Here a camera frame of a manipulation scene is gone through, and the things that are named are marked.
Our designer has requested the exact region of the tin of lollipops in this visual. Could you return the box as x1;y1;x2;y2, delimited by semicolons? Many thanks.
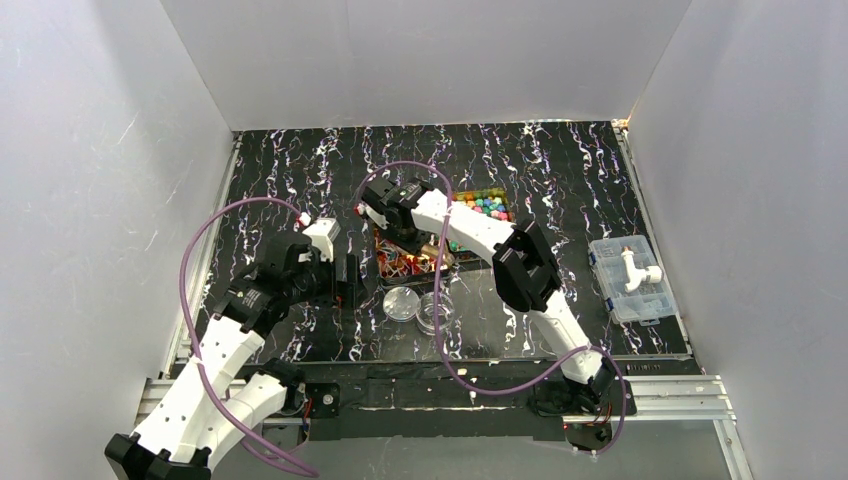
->
374;228;458;287

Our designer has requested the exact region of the clear round jar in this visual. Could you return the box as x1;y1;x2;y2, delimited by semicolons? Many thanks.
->
416;292;455;336

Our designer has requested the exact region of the tin of star candies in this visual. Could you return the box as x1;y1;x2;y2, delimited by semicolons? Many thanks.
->
448;189;514;261

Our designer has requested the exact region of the clear plastic scoop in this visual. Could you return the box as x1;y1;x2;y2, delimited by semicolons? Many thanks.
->
421;243;456;268

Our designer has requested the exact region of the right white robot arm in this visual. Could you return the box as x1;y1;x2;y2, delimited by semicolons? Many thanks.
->
355;177;616;409

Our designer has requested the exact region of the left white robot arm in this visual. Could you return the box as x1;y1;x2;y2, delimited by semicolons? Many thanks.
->
105;218;366;479

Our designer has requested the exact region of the round white jar lid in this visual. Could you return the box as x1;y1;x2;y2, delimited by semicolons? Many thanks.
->
382;286;420;323

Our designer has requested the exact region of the clear plastic organizer box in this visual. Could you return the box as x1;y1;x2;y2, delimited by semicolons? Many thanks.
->
588;235;678;326

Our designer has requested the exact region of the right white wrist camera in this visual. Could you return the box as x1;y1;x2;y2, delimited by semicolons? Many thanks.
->
354;202;388;230

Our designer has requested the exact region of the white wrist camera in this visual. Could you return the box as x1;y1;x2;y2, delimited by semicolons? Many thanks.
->
354;202;388;230
297;212;341;261

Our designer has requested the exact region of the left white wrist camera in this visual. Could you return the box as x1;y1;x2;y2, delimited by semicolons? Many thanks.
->
297;212;341;261

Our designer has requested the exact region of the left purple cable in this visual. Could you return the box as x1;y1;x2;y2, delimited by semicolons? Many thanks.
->
180;196;321;478

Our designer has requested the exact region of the purple cable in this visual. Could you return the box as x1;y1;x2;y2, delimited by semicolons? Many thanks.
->
354;160;627;458
180;196;321;478

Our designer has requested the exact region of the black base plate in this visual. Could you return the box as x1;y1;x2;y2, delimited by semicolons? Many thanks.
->
299;362;637;441

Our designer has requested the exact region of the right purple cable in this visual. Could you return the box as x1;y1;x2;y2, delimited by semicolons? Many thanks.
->
354;160;627;458

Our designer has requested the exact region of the aluminium frame rail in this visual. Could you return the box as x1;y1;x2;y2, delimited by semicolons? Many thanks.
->
134;375;737;426

